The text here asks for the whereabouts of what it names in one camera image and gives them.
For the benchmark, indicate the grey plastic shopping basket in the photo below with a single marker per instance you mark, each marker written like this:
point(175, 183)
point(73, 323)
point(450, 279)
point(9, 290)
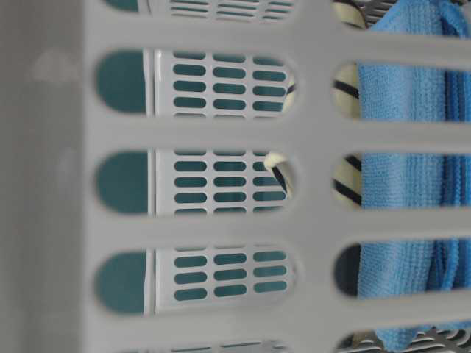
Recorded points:
point(56, 131)

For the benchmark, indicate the cream black striped cloth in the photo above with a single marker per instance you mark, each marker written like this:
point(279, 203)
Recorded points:
point(347, 175)

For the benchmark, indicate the blue microfibre cloth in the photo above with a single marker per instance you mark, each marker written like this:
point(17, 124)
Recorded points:
point(395, 180)

